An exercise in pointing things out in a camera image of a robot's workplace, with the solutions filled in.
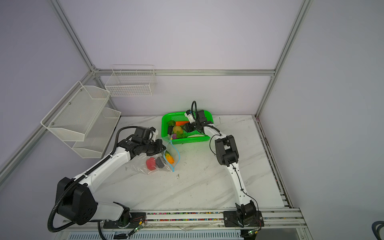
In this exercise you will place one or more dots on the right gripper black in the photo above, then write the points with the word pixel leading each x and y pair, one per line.
pixel 188 127

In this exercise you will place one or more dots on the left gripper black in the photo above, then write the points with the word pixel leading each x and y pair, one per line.
pixel 160 148

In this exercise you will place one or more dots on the white toy radish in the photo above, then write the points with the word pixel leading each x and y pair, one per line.
pixel 195 136

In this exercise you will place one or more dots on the black toy avocado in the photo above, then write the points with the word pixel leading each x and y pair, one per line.
pixel 160 162

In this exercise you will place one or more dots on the orange yellow toy corn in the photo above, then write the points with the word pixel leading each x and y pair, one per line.
pixel 169 158

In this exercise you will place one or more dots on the clear zip top bag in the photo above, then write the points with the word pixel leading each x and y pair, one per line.
pixel 165 161

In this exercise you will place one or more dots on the red toy pepper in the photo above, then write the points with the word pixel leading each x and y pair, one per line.
pixel 151 164

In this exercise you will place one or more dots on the orange toy carrot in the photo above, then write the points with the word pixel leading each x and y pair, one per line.
pixel 181 123

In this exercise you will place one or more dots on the yellow toy potato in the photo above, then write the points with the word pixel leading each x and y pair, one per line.
pixel 178 130

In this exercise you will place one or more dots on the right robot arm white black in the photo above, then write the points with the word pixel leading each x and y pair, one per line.
pixel 227 154

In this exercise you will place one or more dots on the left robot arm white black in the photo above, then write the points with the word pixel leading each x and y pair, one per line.
pixel 75 202

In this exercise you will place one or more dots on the green plastic basket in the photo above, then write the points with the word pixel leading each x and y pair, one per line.
pixel 169 120

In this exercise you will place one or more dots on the dark toy eggplant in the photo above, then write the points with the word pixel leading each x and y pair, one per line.
pixel 170 130

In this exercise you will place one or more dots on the white mesh two-tier shelf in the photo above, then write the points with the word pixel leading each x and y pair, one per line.
pixel 83 121

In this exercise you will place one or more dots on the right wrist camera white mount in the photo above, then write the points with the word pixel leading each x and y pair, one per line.
pixel 190 116

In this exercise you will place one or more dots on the white wire wall basket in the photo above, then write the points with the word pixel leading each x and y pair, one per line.
pixel 132 81

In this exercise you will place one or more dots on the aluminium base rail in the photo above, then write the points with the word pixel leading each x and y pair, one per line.
pixel 268 224

